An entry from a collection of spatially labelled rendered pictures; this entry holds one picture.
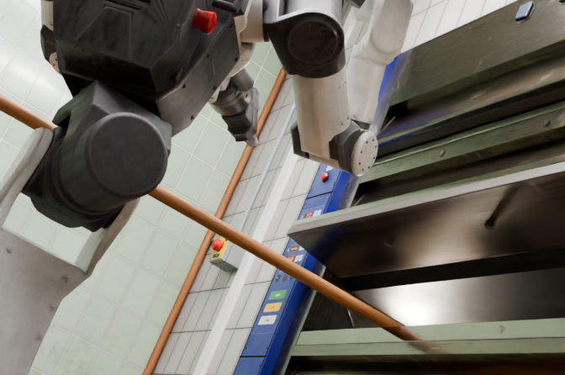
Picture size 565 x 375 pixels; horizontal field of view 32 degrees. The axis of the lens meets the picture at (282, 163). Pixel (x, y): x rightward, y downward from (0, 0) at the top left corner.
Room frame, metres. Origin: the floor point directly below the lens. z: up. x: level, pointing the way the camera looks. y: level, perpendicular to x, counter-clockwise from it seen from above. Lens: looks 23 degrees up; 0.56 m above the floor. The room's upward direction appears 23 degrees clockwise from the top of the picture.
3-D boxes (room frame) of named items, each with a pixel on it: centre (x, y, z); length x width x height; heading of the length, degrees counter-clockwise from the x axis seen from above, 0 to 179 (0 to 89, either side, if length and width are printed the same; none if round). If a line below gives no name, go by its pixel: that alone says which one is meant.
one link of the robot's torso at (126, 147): (1.31, 0.24, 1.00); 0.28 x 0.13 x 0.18; 22
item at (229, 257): (3.04, 0.04, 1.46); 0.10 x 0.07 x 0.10; 22
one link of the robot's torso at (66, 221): (1.37, 0.26, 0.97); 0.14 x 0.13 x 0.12; 112
